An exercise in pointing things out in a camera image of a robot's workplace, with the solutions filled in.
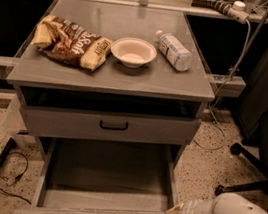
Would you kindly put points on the brown yellow snack bag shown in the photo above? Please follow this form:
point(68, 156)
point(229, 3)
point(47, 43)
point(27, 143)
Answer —
point(70, 43)

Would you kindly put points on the grey metal stand pole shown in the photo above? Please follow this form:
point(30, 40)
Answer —
point(247, 44)

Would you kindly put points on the grey top drawer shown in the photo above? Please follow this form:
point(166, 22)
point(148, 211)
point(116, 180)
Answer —
point(82, 124)

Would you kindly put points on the white power strip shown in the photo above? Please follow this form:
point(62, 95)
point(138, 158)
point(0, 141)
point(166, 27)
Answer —
point(234, 10)

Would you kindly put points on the clear plastic water bottle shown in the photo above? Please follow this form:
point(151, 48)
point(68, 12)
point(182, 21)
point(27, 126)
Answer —
point(174, 51)

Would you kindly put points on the grey drawer cabinet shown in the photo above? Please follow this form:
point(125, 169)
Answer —
point(154, 89)

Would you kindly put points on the grey drawer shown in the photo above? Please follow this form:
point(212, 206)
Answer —
point(102, 177)
point(82, 124)

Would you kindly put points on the white paper bowl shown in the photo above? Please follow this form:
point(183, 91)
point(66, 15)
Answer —
point(133, 52)

